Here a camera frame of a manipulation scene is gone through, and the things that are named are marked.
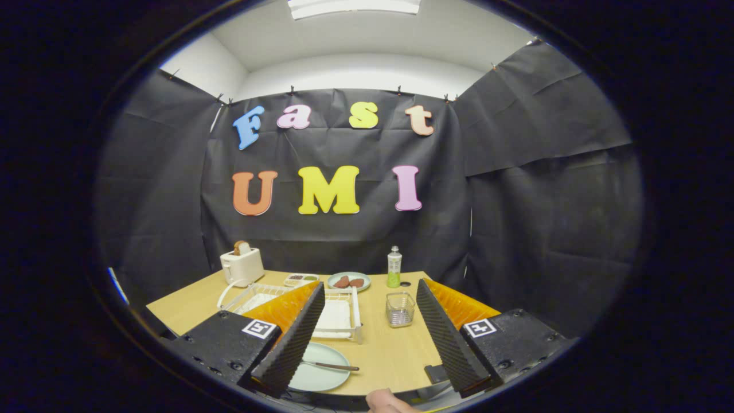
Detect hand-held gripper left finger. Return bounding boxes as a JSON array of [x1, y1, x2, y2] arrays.
[[166, 280, 326, 399]]

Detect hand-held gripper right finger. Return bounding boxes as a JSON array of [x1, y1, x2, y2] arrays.
[[416, 279, 568, 398]]

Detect white wire dish rack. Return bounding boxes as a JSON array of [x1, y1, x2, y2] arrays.
[[217, 279, 364, 345]]

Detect clear wire basket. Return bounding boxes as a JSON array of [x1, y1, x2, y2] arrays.
[[385, 291, 416, 328]]

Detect pale green plate with meat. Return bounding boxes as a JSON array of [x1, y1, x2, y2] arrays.
[[327, 271, 372, 293]]

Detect small black block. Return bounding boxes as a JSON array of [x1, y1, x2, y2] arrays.
[[423, 363, 451, 385]]

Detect green and white bottle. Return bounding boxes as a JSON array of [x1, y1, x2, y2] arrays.
[[386, 246, 403, 289]]

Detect white toaster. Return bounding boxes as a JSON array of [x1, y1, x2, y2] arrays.
[[220, 247, 266, 287]]

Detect black backdrop cloth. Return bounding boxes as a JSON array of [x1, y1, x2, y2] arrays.
[[95, 39, 646, 345]]

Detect ceiling light panel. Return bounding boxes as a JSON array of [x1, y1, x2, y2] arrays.
[[287, 0, 422, 21]]

